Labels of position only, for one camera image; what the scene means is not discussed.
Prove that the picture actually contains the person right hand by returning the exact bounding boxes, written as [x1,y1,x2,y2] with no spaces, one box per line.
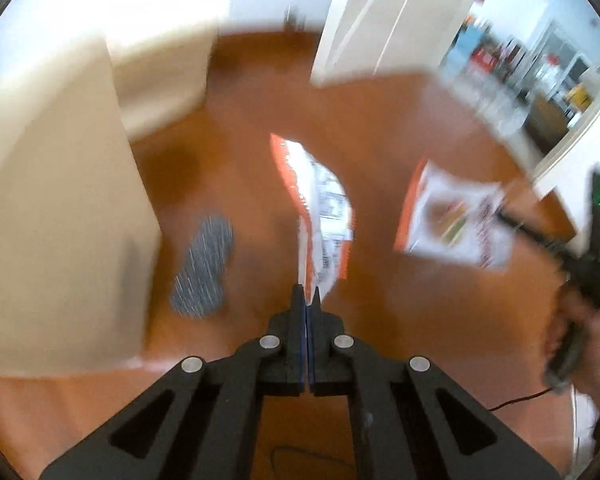
[544,284,600,413]

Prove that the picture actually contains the beige square trash bin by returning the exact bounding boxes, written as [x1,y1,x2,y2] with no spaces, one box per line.
[0,40,161,378]

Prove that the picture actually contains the beige round lidded tub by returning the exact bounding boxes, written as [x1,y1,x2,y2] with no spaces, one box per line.
[109,23,218,142]

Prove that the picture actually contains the red white snack wrapper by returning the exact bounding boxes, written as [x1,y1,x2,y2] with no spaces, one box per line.
[270,134,354,302]

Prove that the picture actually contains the metal door stopper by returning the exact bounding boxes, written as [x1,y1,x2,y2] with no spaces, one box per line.
[284,6,306,32]

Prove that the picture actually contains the white door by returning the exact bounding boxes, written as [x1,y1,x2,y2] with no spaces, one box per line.
[310,0,475,87]

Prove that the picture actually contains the orange white snack bag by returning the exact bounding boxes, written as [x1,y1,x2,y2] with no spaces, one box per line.
[393,159,514,270]

